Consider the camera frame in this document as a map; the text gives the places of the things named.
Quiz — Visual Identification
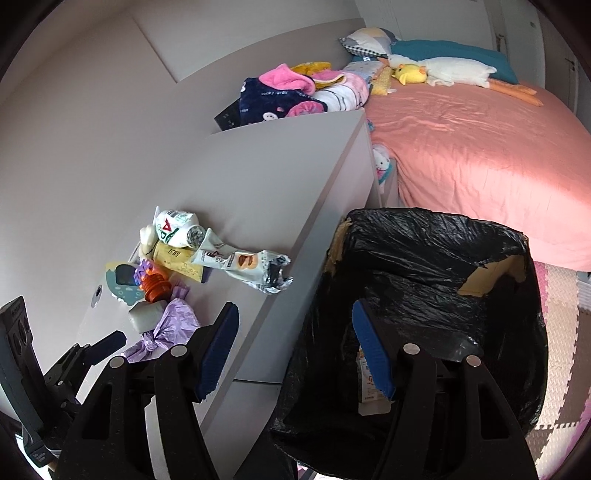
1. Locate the purple plastic bag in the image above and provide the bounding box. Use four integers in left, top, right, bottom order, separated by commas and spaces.
123, 283, 201, 363

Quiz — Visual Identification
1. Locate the orange ribbed cap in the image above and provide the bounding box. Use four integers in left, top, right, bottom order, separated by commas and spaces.
140, 271, 172, 303

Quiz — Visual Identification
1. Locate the yellow snack packet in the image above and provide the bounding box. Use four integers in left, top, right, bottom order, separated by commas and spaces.
152, 242, 209, 283

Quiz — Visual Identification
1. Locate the white foam piece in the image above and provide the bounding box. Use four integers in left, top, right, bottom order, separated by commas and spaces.
138, 224, 158, 259

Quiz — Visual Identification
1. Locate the white AD drink bottle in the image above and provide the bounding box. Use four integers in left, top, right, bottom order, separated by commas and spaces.
153, 207, 206, 250

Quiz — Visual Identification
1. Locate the silver snack wrapper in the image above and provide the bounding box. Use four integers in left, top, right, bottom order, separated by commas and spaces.
190, 228, 294, 295

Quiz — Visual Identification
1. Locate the black lined trash bin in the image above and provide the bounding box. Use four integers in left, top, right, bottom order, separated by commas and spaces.
267, 208, 548, 479

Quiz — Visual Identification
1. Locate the white red carton in bin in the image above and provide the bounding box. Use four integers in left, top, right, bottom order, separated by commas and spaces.
356, 348, 391, 416

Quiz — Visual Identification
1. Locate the pastel foam floor mat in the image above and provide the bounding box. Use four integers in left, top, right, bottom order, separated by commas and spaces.
527, 262, 590, 479

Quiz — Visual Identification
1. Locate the white bunny plush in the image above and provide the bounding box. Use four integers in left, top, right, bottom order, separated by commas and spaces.
372, 144, 394, 185

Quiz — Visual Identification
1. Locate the pink bed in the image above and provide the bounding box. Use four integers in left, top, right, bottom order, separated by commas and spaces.
366, 84, 590, 271

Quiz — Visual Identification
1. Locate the grey dresser cabinet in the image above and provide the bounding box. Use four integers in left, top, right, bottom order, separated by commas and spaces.
85, 110, 376, 479

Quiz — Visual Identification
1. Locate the black box behind clothes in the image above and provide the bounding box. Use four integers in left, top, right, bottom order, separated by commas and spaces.
213, 100, 242, 131

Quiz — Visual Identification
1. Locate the white goose plush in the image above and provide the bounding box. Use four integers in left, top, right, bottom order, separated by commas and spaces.
380, 54, 543, 107

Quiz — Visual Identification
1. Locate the yellow duck plush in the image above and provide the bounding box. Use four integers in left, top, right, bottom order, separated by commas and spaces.
393, 64, 428, 86

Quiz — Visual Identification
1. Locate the navy pink clothes pile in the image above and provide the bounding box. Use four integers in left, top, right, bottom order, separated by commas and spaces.
238, 61, 385, 125

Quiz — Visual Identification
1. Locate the teal pillow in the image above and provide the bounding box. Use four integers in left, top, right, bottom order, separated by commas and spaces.
391, 40, 519, 84

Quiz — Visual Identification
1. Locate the patterned checkered pillow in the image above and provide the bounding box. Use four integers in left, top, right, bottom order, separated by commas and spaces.
339, 27, 399, 58

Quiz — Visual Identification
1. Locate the grey cable grommet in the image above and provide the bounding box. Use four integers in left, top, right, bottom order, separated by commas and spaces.
90, 285, 103, 308

